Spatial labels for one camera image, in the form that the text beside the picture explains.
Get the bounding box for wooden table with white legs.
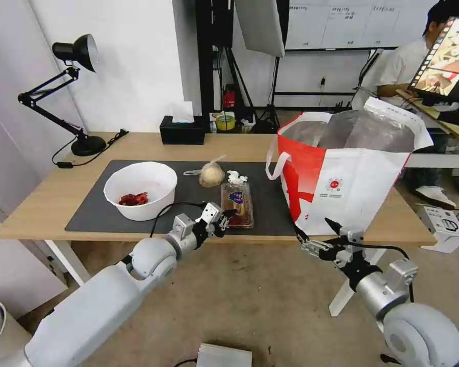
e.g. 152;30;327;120
0;132;439;318

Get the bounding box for white cardboard box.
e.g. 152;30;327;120
416;204;459;254

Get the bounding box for clear bag with beige bun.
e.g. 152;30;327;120
183;154;227;189

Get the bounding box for red fire extinguisher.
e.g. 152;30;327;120
222;85;236;110

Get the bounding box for black desk lamp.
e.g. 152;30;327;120
18;33;108;157

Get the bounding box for white whiteboard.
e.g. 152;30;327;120
284;0;401;51

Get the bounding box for black metal rack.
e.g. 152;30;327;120
195;0;235;116

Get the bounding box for wooden desk board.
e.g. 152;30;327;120
397;88;459;139

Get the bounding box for yellow green tape roll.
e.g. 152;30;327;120
215;112;236;133

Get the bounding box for white softbox panel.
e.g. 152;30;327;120
234;0;286;59

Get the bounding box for black tripod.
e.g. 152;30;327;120
214;45;281;134

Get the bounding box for white paper bowl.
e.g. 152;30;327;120
104;162;178;222

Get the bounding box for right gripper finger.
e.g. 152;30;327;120
295;227;336;258
324;218;365;246

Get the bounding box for red food scraps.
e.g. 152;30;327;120
118;193;150;207

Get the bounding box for black lamp cable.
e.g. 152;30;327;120
52;129;130;168

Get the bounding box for black table mat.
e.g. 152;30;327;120
64;160;303;233

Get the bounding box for white and red takeout bag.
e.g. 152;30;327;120
266;96;434;236

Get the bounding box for clear package with blue label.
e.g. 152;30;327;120
219;181;256;229

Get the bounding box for grey flat box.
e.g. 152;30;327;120
195;342;253;367

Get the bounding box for white tissue sheet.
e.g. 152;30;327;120
167;101;195;124

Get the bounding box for black computer monitor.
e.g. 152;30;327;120
407;15;459;103

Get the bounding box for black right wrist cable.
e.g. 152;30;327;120
347;240;415;303

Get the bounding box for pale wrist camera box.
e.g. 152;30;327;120
204;202;223;224

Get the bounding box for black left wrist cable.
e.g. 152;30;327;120
150;201;208;239

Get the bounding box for crumpled white tissue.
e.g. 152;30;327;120
226;170;249;185

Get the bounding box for grey desk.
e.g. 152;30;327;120
404;152;459;170

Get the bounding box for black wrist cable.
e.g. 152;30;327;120
150;201;208;239
347;240;415;303

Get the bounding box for black tissue box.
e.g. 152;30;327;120
160;115;206;146

